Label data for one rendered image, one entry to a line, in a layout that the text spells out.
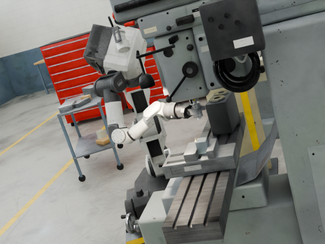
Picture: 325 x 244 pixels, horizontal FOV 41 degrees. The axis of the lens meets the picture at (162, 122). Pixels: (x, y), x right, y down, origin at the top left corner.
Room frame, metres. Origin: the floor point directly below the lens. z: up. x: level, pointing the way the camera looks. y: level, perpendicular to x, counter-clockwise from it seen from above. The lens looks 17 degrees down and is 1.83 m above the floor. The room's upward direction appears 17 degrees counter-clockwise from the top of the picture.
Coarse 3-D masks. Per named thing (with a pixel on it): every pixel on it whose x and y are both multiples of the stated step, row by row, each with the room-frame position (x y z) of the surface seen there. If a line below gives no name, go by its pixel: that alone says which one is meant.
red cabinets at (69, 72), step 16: (48, 48) 7.37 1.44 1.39; (64, 48) 7.32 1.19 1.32; (80, 48) 7.25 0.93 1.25; (48, 64) 7.41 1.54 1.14; (64, 64) 7.34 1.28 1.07; (80, 64) 7.28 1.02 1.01; (144, 64) 6.96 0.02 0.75; (64, 80) 7.36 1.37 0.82; (80, 80) 7.30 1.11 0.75; (160, 80) 6.90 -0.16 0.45; (64, 96) 7.39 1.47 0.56; (160, 96) 6.92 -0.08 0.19; (80, 112) 7.35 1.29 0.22; (96, 112) 7.28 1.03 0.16
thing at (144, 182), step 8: (144, 168) 3.17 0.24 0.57; (144, 176) 3.02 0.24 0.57; (152, 176) 2.98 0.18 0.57; (160, 176) 2.94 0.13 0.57; (136, 184) 2.92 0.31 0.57; (144, 184) 2.88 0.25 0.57; (152, 184) 2.84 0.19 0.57; (160, 184) 2.80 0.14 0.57; (136, 192) 2.62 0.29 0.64; (144, 192) 2.66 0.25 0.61; (152, 192) 2.67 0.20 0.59; (136, 200) 2.59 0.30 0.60; (144, 200) 2.58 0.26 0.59; (136, 208) 2.56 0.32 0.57; (144, 208) 2.56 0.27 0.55; (136, 216) 2.60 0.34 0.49
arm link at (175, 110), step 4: (172, 104) 2.11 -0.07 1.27; (176, 104) 2.11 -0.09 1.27; (180, 104) 2.11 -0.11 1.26; (184, 104) 2.11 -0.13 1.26; (188, 104) 2.08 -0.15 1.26; (168, 108) 2.11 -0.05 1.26; (172, 108) 2.09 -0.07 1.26; (176, 108) 2.07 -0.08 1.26; (180, 108) 2.05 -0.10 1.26; (184, 108) 2.03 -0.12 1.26; (188, 108) 2.05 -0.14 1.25; (168, 112) 2.11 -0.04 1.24; (172, 112) 2.09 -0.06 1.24; (176, 112) 2.09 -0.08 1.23; (180, 112) 2.03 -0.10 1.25; (184, 112) 2.02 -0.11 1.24; (172, 116) 2.10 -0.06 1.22; (176, 116) 2.09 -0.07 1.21; (180, 116) 2.06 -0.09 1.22; (184, 116) 2.02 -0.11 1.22; (188, 116) 2.03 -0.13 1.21
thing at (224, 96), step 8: (216, 96) 2.43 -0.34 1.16; (224, 96) 2.39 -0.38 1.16; (232, 96) 2.47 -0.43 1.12; (208, 104) 2.37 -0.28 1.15; (216, 104) 2.35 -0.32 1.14; (224, 104) 2.33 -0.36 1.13; (232, 104) 2.43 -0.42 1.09; (208, 112) 2.37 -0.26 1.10; (216, 112) 2.35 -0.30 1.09; (224, 112) 2.33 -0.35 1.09; (232, 112) 2.40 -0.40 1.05; (216, 120) 2.36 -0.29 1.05; (224, 120) 2.34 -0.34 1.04; (232, 120) 2.37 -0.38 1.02; (216, 128) 2.36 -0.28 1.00; (224, 128) 2.34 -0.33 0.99; (232, 128) 2.33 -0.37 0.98
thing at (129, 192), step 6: (126, 192) 3.22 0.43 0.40; (132, 192) 3.18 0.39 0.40; (126, 198) 3.10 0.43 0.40; (132, 198) 3.07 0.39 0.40; (126, 234) 2.57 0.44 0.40; (132, 234) 2.55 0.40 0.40; (138, 234) 2.53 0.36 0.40; (126, 240) 2.50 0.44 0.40; (132, 240) 2.49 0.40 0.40; (138, 240) 2.48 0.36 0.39
